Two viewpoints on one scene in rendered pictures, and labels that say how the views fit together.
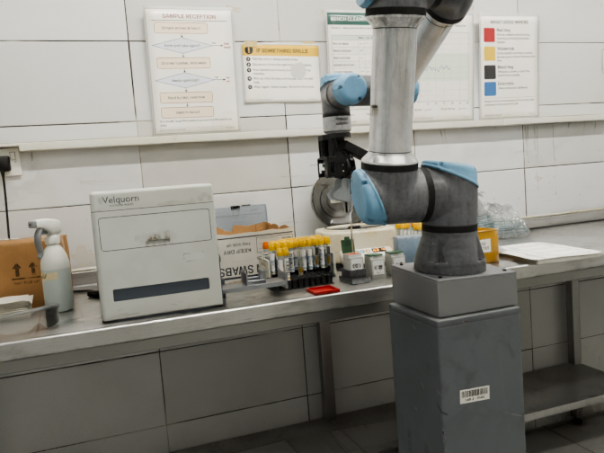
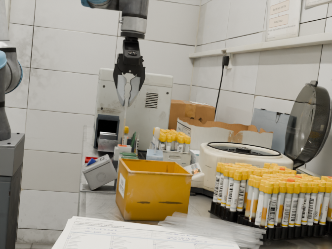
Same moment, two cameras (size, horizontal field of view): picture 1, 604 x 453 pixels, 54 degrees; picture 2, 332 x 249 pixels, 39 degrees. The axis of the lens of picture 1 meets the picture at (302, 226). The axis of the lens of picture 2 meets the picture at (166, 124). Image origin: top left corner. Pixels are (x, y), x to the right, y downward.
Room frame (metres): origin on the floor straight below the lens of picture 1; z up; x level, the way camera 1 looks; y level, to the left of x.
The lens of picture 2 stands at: (1.93, -1.46, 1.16)
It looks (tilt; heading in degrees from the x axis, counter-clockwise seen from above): 6 degrees down; 99
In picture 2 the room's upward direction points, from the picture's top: 6 degrees clockwise
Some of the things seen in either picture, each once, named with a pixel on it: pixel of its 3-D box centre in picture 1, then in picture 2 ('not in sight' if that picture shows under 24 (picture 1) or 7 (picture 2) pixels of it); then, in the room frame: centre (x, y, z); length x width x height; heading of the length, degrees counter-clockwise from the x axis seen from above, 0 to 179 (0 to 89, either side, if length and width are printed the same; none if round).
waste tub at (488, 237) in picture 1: (466, 246); (151, 188); (1.76, -0.49, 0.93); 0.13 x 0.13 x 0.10; 24
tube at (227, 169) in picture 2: not in sight; (225, 191); (1.92, -0.45, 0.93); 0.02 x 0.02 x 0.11
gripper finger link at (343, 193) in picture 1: (343, 195); (120, 89); (1.57, -0.12, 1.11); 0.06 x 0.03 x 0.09; 110
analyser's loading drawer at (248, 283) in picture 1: (244, 281); (106, 139); (1.47, 0.15, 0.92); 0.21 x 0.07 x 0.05; 109
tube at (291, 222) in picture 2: not in sight; (292, 209); (2.05, -0.52, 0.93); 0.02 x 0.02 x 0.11
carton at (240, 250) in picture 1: (245, 250); (220, 145); (1.87, 0.19, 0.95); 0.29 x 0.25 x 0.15; 19
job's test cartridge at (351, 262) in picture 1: (353, 264); (122, 156); (1.60, -0.13, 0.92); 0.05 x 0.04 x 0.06; 20
